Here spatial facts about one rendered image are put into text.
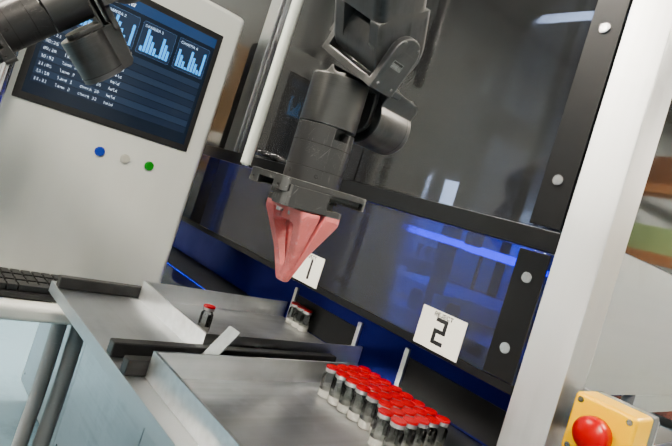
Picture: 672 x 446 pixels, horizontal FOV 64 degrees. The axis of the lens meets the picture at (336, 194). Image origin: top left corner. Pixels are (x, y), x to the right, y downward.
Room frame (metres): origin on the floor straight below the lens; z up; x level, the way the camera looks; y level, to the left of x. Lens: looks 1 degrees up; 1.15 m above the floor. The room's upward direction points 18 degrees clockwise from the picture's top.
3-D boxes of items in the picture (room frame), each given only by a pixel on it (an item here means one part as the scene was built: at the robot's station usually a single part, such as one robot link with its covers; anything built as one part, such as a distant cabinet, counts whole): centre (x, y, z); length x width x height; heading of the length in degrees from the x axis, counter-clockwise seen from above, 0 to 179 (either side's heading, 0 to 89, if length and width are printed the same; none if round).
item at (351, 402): (0.74, -0.12, 0.90); 0.18 x 0.02 x 0.05; 40
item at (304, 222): (0.54, 0.02, 1.12); 0.07 x 0.07 x 0.09; 39
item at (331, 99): (0.53, 0.02, 1.25); 0.07 x 0.06 x 0.07; 140
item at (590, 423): (0.62, -0.36, 0.99); 0.04 x 0.04 x 0.04; 41
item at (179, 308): (1.02, 0.08, 0.90); 0.34 x 0.26 x 0.04; 131
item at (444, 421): (0.79, -0.18, 0.90); 0.18 x 0.02 x 0.05; 40
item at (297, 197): (0.52, 0.04, 1.12); 0.07 x 0.07 x 0.09; 39
